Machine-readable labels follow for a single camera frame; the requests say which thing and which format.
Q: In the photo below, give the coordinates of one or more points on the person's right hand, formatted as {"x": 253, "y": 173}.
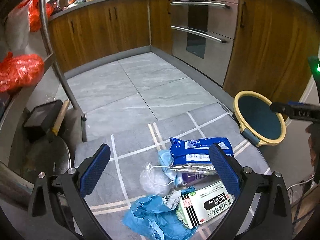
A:
{"x": 313, "y": 141}

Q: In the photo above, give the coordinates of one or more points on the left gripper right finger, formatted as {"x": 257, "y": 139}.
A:
{"x": 272, "y": 218}

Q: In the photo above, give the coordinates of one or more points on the blue paper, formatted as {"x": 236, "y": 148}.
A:
{"x": 149, "y": 217}

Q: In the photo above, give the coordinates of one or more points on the yellow rimmed blue trash bin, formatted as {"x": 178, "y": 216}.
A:
{"x": 257, "y": 123}

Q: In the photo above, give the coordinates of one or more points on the grey checked floor mat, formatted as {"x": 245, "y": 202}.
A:
{"x": 131, "y": 151}

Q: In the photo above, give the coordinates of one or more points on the white printed paper scrap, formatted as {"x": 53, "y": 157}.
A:
{"x": 172, "y": 200}

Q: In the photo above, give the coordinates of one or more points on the white Coltalin medicine box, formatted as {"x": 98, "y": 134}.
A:
{"x": 202, "y": 205}

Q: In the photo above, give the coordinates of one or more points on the dark round pan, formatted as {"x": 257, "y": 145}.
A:
{"x": 49, "y": 156}

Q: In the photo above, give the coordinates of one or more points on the clear crumpled plastic bag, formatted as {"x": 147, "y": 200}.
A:
{"x": 154, "y": 181}

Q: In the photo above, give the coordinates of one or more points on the blue face mask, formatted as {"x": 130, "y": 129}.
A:
{"x": 165, "y": 160}

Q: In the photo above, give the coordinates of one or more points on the red plastic bag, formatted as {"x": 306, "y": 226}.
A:
{"x": 33, "y": 13}
{"x": 20, "y": 71}

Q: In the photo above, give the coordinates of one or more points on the blue wet wipes pack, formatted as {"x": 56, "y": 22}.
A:
{"x": 192, "y": 156}

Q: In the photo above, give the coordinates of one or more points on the stainless steel oven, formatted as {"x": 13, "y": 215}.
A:
{"x": 203, "y": 33}

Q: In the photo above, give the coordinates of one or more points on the wooden kitchen cabinets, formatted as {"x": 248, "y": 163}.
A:
{"x": 272, "y": 44}

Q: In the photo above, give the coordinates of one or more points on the upper red plastic bag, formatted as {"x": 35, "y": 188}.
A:
{"x": 33, "y": 13}

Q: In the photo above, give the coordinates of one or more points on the pot on counter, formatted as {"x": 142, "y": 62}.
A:
{"x": 58, "y": 5}

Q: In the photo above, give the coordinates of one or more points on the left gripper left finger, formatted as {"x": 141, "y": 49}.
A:
{"x": 57, "y": 207}

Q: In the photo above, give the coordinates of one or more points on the black box on shelf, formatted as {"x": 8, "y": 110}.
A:
{"x": 42, "y": 118}

